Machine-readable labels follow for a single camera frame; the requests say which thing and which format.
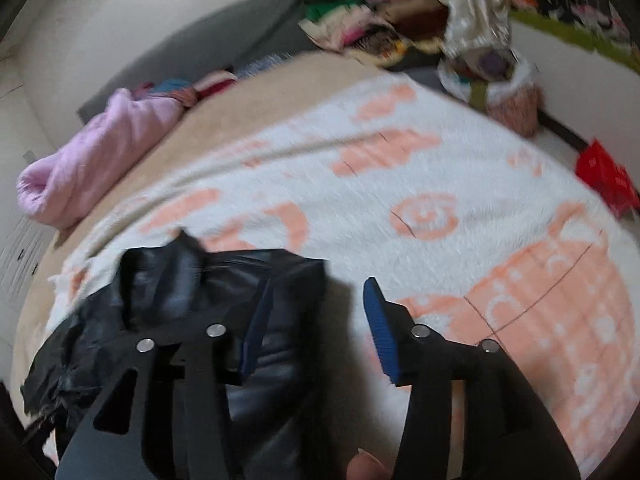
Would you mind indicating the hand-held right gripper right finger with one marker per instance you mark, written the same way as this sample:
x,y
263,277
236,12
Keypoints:
x,y
381,332

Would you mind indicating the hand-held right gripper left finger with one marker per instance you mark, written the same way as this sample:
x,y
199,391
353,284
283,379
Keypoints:
x,y
256,332

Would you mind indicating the black jacket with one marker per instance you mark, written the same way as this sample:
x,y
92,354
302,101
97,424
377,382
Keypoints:
x,y
285,285

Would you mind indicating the pile of colourful clothes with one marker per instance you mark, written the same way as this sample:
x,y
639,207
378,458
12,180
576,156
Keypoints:
x,y
360,25

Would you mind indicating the person's right hand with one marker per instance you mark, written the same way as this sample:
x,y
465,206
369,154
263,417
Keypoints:
x,y
367,467

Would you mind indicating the white and orange printed blanket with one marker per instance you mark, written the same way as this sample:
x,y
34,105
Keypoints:
x,y
400,185

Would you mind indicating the pink fleece garment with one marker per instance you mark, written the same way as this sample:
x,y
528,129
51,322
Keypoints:
x,y
100,152

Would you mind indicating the red and white garment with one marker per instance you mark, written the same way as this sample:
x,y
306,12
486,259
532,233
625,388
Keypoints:
x,y
215,82

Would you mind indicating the pink basket with white bag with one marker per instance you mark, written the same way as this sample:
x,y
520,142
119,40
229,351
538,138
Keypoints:
x,y
515,110

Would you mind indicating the blue striped cloth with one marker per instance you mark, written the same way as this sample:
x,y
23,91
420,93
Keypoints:
x,y
262,64

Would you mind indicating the red bag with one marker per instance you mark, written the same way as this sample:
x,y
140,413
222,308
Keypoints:
x,y
605,175

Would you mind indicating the grey pillow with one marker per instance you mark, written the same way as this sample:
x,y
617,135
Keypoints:
x,y
240,35

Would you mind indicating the cream satin curtain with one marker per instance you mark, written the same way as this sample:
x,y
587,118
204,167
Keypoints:
x,y
470,0

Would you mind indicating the green cloth strip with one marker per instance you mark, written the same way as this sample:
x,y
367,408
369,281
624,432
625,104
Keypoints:
x,y
575,36

